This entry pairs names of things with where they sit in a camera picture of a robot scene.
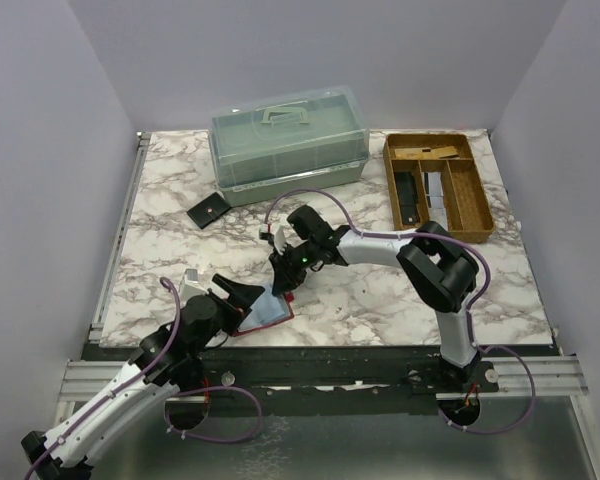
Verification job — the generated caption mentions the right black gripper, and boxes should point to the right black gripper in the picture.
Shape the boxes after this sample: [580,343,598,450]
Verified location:
[269,241,320,297]

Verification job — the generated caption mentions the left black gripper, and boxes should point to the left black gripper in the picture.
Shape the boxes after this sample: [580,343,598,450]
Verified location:
[190,274,264,357]

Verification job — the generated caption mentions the red card holder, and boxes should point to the red card holder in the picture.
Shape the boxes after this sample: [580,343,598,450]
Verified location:
[232,292,297,337]

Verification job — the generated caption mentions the light blue card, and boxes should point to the light blue card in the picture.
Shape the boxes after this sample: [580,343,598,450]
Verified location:
[239,289,292,332]

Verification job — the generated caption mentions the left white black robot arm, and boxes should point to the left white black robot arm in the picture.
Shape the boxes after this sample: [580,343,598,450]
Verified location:
[21,275,270,479]

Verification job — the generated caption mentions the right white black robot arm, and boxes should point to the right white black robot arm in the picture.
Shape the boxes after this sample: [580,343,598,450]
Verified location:
[259,205,480,392]

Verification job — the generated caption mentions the white cards in tray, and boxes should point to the white cards in tray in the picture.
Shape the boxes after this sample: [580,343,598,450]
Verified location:
[422,172,448,228]

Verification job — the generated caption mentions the green plastic storage box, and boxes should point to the green plastic storage box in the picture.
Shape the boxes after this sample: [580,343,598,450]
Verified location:
[209,86,370,207]

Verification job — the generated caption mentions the black items in tray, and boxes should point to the black items in tray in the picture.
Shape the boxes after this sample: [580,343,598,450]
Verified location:
[394,171,421,226]

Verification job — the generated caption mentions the brown woven organizer tray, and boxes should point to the brown woven organizer tray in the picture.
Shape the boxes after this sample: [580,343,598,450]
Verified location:
[383,133,495,244]

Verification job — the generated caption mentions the brown cardboard piece in tray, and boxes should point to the brown cardboard piece in tray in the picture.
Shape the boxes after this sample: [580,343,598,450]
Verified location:
[393,146,459,160]

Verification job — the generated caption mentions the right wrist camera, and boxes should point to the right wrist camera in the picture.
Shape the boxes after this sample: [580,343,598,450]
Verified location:
[259,224,289,255]

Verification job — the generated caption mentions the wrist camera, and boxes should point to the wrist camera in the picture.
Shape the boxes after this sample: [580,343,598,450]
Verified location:
[259,224,289,255]
[179,268,207,304]

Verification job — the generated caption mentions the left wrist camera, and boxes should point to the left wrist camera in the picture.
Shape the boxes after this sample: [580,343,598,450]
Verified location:
[179,268,207,304]

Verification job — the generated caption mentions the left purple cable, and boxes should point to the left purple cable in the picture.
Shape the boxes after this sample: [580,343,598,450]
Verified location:
[24,277,264,480]

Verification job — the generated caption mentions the black mounting base rail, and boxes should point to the black mounting base rail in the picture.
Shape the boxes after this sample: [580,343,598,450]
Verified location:
[82,339,501,419]

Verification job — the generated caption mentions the aluminium frame rail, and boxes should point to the aluminium frame rail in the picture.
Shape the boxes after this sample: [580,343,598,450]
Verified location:
[57,130,211,404]

